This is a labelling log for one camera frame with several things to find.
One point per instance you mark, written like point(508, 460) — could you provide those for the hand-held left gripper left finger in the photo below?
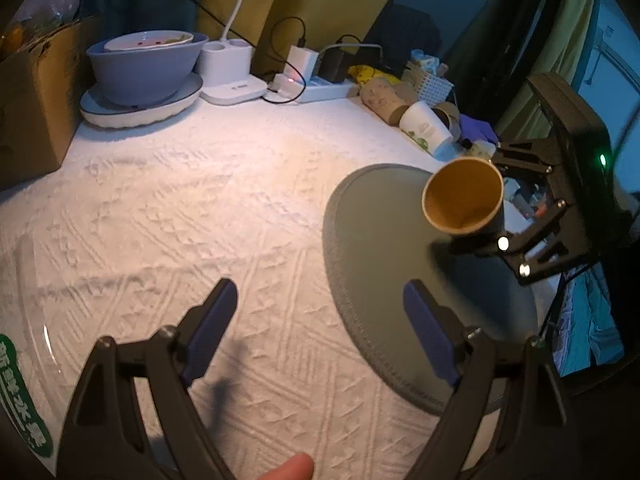
point(212, 327)

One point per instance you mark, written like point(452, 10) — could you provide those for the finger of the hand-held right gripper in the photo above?
point(522, 154)
point(520, 252)

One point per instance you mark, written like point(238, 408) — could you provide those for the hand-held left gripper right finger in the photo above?
point(430, 332)

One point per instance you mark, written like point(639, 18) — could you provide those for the white paper cup green print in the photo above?
point(425, 129)

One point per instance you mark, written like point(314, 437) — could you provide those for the brown printed paper cup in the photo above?
point(384, 101)

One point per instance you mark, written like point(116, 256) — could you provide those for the person's left hand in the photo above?
point(290, 467)

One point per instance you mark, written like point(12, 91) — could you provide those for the purple glove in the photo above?
point(477, 129)

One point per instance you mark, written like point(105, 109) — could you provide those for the grey round mat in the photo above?
point(400, 270)

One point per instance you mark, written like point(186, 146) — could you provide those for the blue printed cloth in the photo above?
point(590, 320)

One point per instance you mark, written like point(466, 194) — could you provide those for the white woven basket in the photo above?
point(426, 82)

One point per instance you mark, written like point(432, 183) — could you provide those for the white textured tablecloth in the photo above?
point(200, 200)

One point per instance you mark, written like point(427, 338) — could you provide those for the yellow packet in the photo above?
point(365, 74)

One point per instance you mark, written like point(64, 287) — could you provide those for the clear plastic container green label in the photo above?
point(25, 375)

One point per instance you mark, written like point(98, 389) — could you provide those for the white power strip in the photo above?
point(325, 91)

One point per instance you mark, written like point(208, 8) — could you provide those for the black power adapter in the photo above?
point(334, 66)

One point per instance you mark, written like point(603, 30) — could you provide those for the white plate with blue rim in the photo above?
point(142, 107)

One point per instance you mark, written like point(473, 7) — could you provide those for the white charger plug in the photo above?
point(303, 61)

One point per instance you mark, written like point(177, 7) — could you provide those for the small white charging device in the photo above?
point(285, 84)

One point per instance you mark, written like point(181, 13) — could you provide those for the white desk lamp base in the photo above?
point(231, 72)

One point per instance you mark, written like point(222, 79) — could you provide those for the yellow curtain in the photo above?
point(310, 0)

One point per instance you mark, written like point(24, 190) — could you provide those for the blue bowl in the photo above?
point(145, 72)

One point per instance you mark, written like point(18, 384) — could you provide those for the cardboard box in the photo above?
point(35, 110)

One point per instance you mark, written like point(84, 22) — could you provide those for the white plate with red print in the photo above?
point(145, 41)

